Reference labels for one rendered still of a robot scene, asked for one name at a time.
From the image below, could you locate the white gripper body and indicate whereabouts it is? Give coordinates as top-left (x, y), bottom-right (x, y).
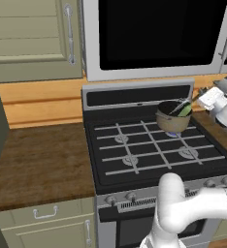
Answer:
top-left (197, 86), bottom-right (227, 112)

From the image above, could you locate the grey spatula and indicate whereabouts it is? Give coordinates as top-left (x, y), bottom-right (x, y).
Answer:
top-left (169, 91), bottom-right (203, 117)

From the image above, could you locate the beige cooking pot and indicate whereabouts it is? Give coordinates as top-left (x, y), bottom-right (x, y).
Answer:
top-left (155, 100), bottom-right (194, 134)

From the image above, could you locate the silver microwave oven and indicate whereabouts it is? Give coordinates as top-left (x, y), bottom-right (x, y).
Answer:
top-left (81, 0), bottom-right (227, 82)

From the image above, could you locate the silver black gas stove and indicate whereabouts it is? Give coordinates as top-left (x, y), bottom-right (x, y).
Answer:
top-left (81, 77), bottom-right (227, 248)

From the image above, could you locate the black oven door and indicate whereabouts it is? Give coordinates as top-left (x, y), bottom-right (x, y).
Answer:
top-left (97, 206), bottom-right (222, 248)

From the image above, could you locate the olive base cupboard door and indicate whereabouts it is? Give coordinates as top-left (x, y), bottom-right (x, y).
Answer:
top-left (0, 213), bottom-right (97, 248)

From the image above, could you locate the olive drawer front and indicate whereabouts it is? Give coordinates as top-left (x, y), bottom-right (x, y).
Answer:
top-left (0, 197), bottom-right (96, 231)

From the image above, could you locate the silver wall cupboard handle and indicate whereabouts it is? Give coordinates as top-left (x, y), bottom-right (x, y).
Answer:
top-left (63, 3), bottom-right (77, 66)

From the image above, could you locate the silver base cupboard handle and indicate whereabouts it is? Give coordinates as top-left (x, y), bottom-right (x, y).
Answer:
top-left (83, 219), bottom-right (93, 247)

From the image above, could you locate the olive wall cupboard door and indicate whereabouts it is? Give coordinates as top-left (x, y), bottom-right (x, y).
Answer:
top-left (0, 0), bottom-right (84, 83)

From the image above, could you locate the silver drawer handle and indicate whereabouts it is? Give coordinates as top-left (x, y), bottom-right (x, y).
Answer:
top-left (32, 205), bottom-right (59, 220)

